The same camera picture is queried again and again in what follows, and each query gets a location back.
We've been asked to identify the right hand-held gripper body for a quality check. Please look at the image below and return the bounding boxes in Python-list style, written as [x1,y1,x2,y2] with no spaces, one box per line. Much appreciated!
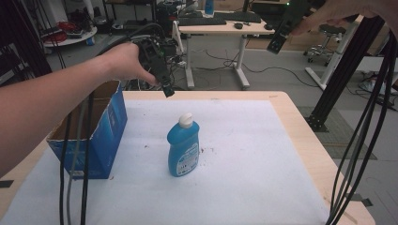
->
[279,0,314,36]

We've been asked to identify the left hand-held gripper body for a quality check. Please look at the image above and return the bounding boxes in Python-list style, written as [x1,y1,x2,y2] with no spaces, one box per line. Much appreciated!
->
[136,37,176,79]

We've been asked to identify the blue detergent bottle white cap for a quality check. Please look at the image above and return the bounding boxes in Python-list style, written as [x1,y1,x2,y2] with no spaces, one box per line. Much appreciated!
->
[166,112,201,178]

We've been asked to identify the blue cardboard box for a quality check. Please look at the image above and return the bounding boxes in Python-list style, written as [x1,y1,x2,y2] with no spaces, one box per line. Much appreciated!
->
[46,80,129,180]

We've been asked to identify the person's left hand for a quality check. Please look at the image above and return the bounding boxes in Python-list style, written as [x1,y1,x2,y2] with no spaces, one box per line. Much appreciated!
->
[101,41,161,87]

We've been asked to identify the person's right hand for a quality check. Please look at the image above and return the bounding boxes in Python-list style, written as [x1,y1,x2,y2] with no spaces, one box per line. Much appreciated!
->
[291,0,398,39]

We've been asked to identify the black rolling stool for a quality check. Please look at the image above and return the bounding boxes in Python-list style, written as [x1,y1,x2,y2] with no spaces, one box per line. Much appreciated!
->
[302,23,347,64]

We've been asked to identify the black keyboard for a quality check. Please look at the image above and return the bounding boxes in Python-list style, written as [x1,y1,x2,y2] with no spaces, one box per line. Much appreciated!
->
[213,11,263,24]
[176,16,227,27]

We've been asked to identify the wooden desk white legs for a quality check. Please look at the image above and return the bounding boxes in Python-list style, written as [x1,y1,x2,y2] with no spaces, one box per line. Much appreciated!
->
[171,18,276,91]

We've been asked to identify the small blue bottle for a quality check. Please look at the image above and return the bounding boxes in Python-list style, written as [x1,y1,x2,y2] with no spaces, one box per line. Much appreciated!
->
[204,0,216,17]

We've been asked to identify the round white table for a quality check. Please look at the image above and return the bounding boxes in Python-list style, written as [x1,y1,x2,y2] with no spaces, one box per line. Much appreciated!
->
[41,25,99,49]

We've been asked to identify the white table mat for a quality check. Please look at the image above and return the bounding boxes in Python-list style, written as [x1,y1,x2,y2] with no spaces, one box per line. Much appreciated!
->
[0,98,330,225]

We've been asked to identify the black floor cable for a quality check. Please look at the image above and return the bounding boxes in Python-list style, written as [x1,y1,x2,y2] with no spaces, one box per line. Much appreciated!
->
[195,50,320,89]

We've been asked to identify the black metal frame stand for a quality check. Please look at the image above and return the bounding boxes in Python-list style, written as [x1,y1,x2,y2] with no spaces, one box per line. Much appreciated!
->
[305,14,387,133]

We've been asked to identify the thick black cable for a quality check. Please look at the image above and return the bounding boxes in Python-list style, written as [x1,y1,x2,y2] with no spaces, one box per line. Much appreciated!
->
[80,22,167,225]

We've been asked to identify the grey cable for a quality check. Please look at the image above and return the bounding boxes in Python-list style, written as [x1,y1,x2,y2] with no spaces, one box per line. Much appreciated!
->
[65,97,88,225]

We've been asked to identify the black cable bundle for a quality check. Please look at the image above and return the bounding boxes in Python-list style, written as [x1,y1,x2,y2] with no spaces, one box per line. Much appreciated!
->
[324,29,398,225]

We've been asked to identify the thin black cable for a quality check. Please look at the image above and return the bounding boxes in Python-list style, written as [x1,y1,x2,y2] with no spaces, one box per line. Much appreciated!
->
[58,112,72,225]

